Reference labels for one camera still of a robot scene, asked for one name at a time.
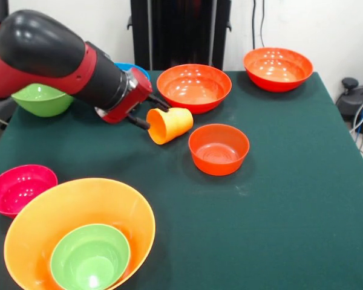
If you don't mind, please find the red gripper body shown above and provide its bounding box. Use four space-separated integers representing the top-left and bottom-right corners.
94 67 154 124

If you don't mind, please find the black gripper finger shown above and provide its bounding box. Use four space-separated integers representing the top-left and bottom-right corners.
147 94 171 112
126 115 151 131

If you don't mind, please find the orange cup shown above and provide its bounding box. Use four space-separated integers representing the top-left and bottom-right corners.
146 107 194 146

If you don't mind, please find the blue bowl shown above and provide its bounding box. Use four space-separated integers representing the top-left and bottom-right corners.
113 62 151 82

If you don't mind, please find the large red bowl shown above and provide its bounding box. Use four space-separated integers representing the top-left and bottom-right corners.
243 47 315 93
156 63 232 115

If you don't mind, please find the small red bowl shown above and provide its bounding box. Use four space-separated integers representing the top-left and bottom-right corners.
188 123 250 176

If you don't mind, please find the large green bowl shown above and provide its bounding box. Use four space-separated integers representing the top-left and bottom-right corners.
11 83 75 118

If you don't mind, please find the large orange bowl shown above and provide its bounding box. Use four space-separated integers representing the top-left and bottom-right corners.
3 178 157 290

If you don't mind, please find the pink bowl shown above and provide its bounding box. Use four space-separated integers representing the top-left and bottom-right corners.
0 164 59 219

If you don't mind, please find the small green bowl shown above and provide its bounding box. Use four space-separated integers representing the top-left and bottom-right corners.
50 224 131 290

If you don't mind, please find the dark green table cloth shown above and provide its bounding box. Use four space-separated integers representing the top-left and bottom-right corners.
0 68 363 290

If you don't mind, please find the thick black wall cable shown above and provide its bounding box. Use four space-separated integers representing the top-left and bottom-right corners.
252 0 258 51

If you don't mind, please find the thin black wall cable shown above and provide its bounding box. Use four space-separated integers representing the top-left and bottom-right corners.
260 0 266 49

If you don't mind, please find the white and blue cable bundle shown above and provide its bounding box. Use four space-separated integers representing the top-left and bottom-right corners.
349 94 363 164

